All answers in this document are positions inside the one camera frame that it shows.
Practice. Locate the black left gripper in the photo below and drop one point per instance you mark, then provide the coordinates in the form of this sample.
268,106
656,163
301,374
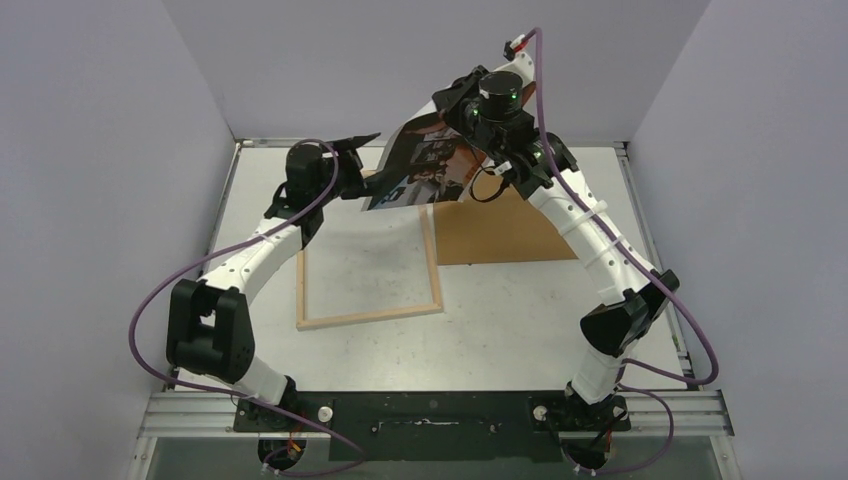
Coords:
350,160

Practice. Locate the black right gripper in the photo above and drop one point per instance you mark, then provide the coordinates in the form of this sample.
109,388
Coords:
460,97

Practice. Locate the glossy photo print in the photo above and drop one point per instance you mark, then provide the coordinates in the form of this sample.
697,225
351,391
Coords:
424,162

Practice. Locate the clear glass pane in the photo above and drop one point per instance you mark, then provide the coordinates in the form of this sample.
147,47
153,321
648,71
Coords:
362,261

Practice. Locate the white wooden picture frame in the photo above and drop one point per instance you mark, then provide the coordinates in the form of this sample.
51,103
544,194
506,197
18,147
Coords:
304,323

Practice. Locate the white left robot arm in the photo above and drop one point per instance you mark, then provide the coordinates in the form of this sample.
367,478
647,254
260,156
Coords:
209,326

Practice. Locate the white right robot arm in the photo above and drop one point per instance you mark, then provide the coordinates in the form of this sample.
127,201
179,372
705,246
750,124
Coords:
632,292

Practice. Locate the brown cardboard backing board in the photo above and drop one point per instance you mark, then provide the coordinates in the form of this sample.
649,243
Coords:
505,230

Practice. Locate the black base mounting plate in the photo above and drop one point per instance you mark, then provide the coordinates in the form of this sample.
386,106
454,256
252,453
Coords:
537,425

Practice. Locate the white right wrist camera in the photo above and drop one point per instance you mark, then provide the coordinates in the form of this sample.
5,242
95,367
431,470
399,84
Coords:
520,63

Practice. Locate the aluminium front rail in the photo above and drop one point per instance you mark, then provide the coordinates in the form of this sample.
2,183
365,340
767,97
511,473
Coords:
184,414

